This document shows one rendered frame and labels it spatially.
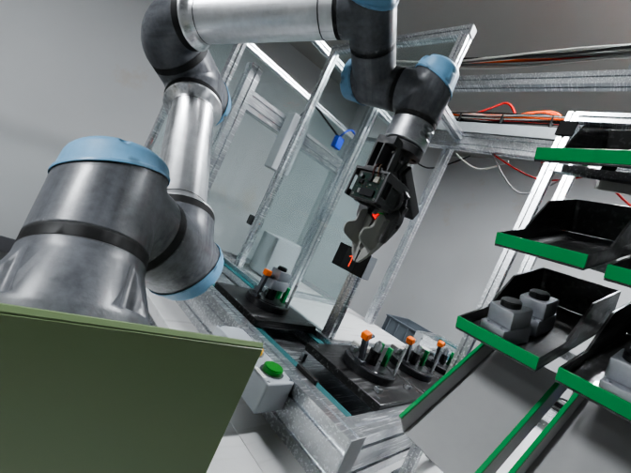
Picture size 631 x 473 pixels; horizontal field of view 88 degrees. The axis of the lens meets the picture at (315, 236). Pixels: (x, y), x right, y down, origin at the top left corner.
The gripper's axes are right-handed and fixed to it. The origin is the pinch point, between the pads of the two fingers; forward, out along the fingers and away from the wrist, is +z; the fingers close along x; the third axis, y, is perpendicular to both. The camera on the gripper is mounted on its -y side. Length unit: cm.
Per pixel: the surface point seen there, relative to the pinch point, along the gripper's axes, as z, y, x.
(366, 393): 26.4, -18.2, 3.2
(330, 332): 25.6, -33.4, -22.6
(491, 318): 0.3, -13.0, 19.7
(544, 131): -90, -122, -20
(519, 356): 3.5, -10.9, 25.6
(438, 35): -73, -34, -33
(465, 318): 2.4, -14.3, 15.6
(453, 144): -79, -122, -62
